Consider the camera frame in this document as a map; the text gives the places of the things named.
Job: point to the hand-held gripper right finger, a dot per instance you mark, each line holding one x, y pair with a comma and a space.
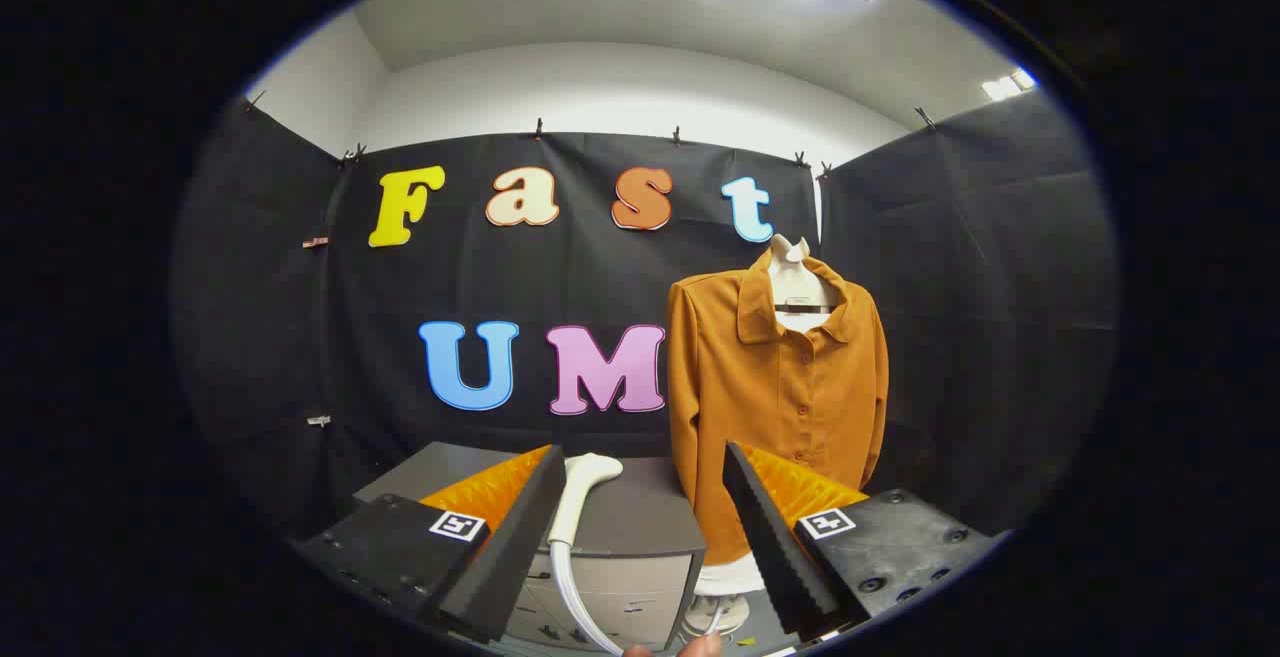
780, 557

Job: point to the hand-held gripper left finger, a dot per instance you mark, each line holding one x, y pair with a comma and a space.
515, 557

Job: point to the white garment steamer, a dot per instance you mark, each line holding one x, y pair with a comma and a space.
575, 497

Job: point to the orange button shirt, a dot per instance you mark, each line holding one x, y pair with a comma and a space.
800, 407

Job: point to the grey drawer cabinet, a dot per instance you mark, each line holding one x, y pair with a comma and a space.
640, 512

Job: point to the white mannequin torso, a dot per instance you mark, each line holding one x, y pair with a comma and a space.
795, 277

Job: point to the ceiling light panel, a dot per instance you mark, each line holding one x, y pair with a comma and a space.
1008, 85

